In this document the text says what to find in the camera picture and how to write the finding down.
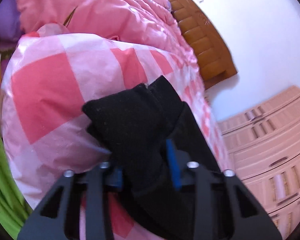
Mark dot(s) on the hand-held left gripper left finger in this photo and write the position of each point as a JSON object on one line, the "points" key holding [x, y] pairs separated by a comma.
{"points": [[117, 177]]}

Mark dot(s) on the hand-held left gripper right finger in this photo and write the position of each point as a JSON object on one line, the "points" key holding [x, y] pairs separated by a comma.
{"points": [[173, 170]]}

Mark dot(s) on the black pants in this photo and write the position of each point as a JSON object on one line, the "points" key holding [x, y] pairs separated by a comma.
{"points": [[135, 130]]}

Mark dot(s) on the light wooden wardrobe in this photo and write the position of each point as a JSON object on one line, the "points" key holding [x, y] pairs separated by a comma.
{"points": [[265, 142]]}

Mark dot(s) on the pink checkered bed sheet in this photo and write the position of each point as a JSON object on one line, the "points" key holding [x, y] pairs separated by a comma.
{"points": [[45, 92]]}

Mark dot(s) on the green cloth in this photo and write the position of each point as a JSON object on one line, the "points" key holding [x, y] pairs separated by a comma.
{"points": [[0, 155]]}

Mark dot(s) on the wooden bed headboard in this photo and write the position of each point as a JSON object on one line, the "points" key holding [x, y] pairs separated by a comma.
{"points": [[205, 42]]}

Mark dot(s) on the pink quilt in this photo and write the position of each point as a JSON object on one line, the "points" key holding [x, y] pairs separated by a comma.
{"points": [[102, 12]]}

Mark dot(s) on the purple pillow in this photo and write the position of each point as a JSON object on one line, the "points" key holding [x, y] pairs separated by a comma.
{"points": [[5, 17]]}

